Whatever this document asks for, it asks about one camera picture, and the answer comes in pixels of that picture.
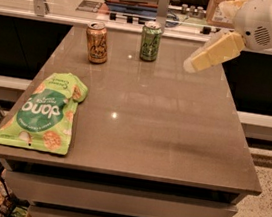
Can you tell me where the green soda can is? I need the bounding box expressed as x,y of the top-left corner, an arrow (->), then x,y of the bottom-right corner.
140,21 -> 162,61

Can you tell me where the cardboard box with label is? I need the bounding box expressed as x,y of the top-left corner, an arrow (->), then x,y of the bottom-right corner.
205,0 -> 233,29

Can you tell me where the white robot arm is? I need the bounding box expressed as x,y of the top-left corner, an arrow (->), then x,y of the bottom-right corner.
183,0 -> 272,73

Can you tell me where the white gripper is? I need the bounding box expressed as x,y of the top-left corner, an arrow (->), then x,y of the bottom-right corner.
183,0 -> 272,73

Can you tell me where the green snack bag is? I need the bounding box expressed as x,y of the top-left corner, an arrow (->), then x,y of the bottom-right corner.
0,73 -> 88,155

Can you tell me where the middle metal glass bracket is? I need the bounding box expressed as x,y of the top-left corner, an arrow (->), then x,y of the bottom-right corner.
156,0 -> 169,30

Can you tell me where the upper table drawer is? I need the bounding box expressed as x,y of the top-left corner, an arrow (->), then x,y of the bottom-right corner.
5,171 -> 238,217

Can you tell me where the orange soda can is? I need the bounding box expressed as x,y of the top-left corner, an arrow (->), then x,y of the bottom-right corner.
86,22 -> 108,64

